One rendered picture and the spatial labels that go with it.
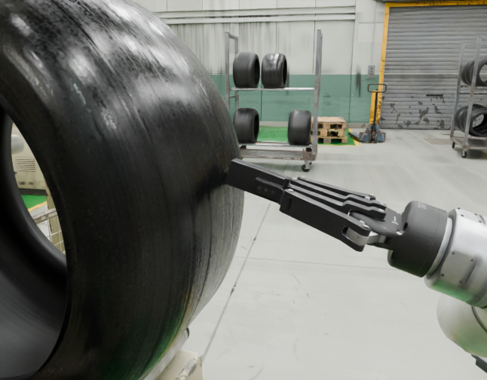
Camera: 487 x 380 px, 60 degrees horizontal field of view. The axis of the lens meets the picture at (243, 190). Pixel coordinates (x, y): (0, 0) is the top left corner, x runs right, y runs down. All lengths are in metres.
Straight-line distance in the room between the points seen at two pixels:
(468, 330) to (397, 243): 0.19
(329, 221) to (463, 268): 0.13
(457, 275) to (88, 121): 0.36
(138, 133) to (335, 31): 11.43
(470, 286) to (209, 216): 0.26
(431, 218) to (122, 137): 0.30
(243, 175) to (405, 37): 11.45
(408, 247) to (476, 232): 0.06
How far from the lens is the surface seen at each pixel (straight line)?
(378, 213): 0.45
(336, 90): 11.64
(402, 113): 11.93
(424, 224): 0.45
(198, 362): 0.76
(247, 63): 6.07
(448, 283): 0.46
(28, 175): 5.38
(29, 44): 0.41
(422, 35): 11.95
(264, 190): 0.47
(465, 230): 0.45
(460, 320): 0.60
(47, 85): 0.39
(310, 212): 0.43
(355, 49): 11.67
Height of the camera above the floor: 1.32
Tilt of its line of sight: 15 degrees down
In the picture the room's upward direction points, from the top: straight up
